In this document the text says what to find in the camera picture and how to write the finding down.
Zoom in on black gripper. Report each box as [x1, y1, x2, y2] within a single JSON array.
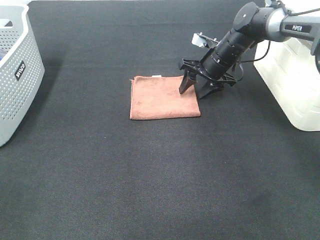
[[178, 47, 237, 99]]

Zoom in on pink-brown towel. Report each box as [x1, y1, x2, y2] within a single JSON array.
[[129, 76, 201, 120]]

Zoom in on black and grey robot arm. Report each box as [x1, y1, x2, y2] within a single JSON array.
[[179, 0, 320, 98]]

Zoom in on white plastic basket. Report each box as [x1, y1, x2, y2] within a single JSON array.
[[253, 38, 320, 132]]

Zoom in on grey perforated laundry basket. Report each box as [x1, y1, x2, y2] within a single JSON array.
[[0, 3, 45, 146]]

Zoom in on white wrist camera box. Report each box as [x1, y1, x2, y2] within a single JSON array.
[[191, 33, 209, 48]]

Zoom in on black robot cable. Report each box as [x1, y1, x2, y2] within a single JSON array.
[[234, 0, 320, 82]]

